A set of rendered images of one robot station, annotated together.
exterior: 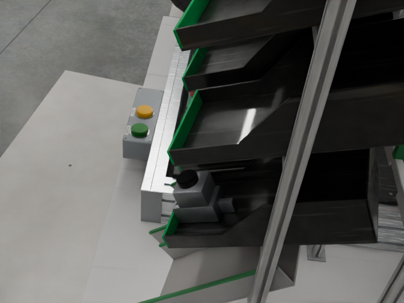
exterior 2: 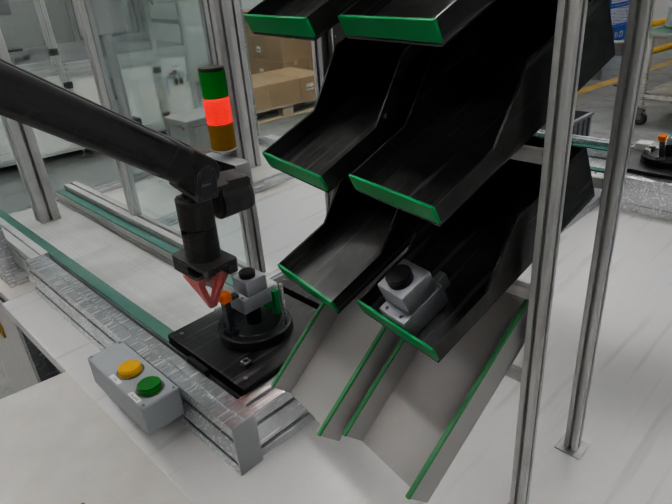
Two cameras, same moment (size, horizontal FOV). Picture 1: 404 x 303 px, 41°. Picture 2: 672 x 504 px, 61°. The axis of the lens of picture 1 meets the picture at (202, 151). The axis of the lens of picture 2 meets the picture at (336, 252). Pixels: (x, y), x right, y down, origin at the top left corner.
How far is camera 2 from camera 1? 0.52 m
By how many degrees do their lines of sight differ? 39
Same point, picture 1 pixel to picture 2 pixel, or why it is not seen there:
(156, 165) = (211, 400)
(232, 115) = (415, 166)
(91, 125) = (53, 448)
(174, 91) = (131, 335)
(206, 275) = (434, 401)
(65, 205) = not seen: outside the picture
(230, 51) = (310, 150)
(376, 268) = not seen: hidden behind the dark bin
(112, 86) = (27, 396)
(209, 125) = (407, 186)
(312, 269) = not seen: hidden behind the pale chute
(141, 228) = (251, 481)
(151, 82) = (72, 361)
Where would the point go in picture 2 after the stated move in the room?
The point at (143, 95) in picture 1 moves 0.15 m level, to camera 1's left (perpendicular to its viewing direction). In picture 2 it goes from (104, 359) to (19, 403)
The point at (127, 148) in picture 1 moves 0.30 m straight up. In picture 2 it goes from (152, 417) to (105, 254)
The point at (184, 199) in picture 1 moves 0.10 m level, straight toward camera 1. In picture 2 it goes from (415, 298) to (500, 330)
